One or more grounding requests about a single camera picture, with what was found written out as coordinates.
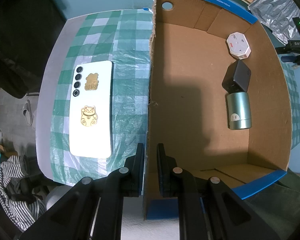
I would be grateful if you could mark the black power bank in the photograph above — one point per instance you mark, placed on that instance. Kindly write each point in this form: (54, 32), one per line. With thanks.
(238, 76)

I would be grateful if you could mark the white phone with gold stickers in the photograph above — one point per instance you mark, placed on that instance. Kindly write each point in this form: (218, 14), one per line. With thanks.
(102, 135)

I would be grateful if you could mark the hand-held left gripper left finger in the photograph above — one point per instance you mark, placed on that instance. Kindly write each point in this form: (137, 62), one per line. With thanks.
(140, 155)

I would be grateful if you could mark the green white checkered tablecloth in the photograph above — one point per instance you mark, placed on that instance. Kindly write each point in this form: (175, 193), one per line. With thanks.
(130, 80)

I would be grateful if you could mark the white hexagonal adapter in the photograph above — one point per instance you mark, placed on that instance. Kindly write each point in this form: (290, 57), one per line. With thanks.
(236, 42)

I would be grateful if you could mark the striped cloth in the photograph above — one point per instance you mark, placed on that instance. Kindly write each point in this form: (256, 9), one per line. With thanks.
(7, 165)

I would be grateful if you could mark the blue cardboard box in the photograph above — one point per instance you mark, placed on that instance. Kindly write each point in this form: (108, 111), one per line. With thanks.
(190, 92)

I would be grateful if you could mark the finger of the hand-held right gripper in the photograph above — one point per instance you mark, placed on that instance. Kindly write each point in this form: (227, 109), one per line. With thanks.
(287, 59)
(290, 50)

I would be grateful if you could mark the black cloth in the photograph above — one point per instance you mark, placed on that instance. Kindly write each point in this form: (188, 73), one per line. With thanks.
(20, 30)

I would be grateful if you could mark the green metal cylinder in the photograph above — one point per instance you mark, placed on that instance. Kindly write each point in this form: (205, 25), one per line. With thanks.
(240, 107)

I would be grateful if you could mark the silver crinkled tarp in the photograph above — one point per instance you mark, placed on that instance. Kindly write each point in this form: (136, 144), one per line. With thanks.
(272, 7)

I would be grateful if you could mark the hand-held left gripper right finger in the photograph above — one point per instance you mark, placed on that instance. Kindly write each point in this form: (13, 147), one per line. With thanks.
(161, 155)

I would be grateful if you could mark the white slipper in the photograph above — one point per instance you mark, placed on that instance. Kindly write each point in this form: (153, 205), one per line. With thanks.
(28, 112)

